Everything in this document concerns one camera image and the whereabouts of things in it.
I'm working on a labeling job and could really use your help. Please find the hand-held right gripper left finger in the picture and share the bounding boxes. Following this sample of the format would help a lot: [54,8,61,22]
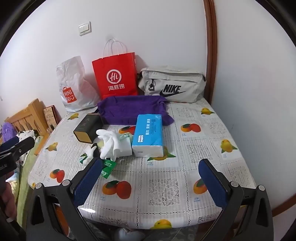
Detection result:
[25,158,103,241]

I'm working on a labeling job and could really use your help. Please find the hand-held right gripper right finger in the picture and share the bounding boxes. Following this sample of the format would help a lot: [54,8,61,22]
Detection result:
[199,158,274,241]

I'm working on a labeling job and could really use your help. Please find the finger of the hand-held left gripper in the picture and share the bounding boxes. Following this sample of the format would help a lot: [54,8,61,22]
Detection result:
[0,136,36,163]
[0,136,19,153]

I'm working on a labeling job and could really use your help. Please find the dark green sachet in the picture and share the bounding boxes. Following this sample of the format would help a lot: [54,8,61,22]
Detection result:
[101,159,116,179]

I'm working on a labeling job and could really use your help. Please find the small white cloth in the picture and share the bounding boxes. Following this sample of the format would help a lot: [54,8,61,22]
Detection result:
[84,146,99,165]

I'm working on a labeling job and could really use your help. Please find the white glove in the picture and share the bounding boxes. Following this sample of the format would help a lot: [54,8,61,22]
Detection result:
[96,129,130,161]

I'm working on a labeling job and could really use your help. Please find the white sponge block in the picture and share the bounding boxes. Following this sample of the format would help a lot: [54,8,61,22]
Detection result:
[114,138,133,156]

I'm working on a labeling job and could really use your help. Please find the blue tissue pack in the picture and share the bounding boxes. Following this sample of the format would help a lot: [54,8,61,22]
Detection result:
[131,114,164,157]

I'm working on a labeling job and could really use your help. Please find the person's left hand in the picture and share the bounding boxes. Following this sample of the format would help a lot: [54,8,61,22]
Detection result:
[0,183,18,219]

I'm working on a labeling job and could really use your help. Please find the white dotted pillow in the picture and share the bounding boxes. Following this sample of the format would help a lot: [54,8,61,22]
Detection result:
[17,130,36,164]

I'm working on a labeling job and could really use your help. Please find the purple plush toy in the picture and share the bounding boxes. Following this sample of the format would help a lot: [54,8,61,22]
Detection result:
[1,123,18,143]

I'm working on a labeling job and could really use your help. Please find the patterned brown box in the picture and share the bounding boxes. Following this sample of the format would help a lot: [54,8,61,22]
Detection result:
[43,105,58,127]

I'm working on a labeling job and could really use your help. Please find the fruit-print tablecloth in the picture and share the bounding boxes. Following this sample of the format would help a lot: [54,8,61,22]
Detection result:
[28,97,257,230]

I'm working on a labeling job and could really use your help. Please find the dark green tea box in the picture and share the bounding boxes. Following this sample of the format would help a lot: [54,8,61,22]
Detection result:
[73,113,102,143]

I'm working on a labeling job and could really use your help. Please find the white plastic shopping bag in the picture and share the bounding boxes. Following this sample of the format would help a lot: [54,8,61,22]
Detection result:
[56,56,101,113]

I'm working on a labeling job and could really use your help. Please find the red paper bag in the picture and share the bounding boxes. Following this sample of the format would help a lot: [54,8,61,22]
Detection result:
[92,39,139,100]

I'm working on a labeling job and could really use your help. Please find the grey waist bag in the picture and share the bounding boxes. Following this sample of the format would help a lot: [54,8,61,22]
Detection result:
[137,66,207,104]

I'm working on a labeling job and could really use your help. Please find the white light switch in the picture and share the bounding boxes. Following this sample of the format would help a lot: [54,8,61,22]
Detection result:
[78,22,92,36]

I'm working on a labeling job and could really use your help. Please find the brown wooden door frame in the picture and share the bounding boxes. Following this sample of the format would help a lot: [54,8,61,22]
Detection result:
[203,0,287,217]

